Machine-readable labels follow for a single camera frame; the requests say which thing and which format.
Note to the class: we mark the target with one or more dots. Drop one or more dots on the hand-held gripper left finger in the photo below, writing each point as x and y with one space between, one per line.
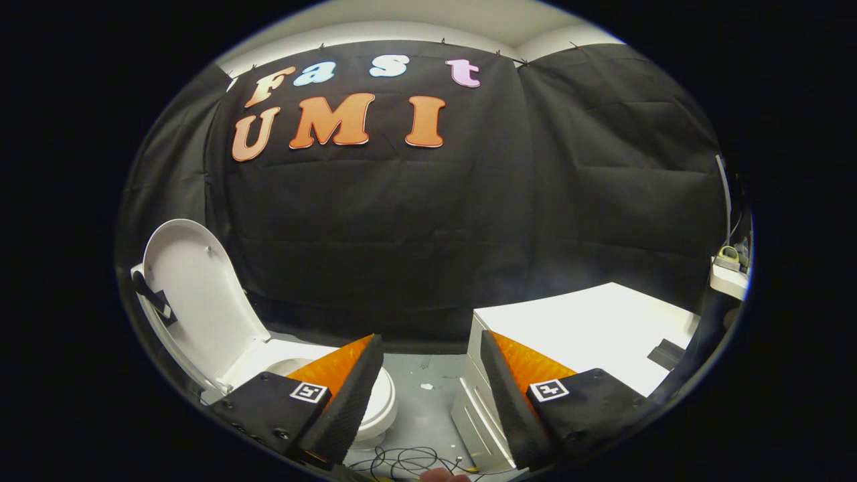
351 408

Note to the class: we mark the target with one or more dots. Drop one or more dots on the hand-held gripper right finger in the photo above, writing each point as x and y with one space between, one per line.
512 408

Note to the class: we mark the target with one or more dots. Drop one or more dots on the white toilet lid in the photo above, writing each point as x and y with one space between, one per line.
201 301

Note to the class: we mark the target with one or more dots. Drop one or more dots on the white ceramic toilet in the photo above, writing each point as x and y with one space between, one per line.
371 435

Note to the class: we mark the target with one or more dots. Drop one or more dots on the white cabinet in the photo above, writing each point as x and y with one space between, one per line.
589 321

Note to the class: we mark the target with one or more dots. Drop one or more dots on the flat black object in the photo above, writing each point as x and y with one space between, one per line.
667 353

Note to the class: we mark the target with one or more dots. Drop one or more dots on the black backdrop cloth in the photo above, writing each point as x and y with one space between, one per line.
435 234

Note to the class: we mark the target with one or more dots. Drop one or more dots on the black tape strip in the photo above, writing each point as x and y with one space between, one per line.
155 299

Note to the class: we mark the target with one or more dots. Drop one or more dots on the white side shelf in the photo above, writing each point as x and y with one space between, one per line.
726 281

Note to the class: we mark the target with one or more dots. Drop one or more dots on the small grey object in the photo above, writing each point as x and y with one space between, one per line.
728 258

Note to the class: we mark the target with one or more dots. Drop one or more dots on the thin white pole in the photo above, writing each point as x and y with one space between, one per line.
724 194

